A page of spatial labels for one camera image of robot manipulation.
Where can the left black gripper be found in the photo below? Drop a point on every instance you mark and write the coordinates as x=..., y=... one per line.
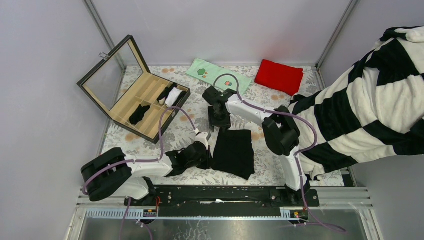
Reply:
x=208, y=160

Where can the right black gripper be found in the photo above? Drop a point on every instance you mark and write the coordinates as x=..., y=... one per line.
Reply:
x=225, y=124

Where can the black garment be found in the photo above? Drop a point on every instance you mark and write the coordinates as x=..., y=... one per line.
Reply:
x=233, y=153

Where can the black underwear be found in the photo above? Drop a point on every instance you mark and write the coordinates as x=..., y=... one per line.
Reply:
x=139, y=113

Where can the black wooden compartment box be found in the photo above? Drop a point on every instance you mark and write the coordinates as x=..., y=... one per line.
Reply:
x=122, y=81

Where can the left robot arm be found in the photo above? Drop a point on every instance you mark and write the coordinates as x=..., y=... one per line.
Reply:
x=116, y=174

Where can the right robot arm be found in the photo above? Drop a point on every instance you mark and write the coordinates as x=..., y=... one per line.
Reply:
x=280, y=130

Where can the light green printed cloth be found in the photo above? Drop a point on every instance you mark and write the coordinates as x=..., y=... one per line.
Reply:
x=220, y=77

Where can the white rolled cloth in box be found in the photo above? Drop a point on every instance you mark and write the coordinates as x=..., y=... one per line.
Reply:
x=172, y=97

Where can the black rolled sock in box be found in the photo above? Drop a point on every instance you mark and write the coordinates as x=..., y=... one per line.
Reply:
x=165, y=93

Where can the red folded cloth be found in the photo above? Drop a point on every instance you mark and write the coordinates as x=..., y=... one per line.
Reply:
x=279, y=77

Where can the black white checkered blanket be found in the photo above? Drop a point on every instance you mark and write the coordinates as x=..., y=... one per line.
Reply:
x=372, y=111

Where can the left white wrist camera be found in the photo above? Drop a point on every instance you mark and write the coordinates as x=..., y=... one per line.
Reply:
x=202, y=137

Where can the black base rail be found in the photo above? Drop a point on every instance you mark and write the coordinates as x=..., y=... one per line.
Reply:
x=224, y=201

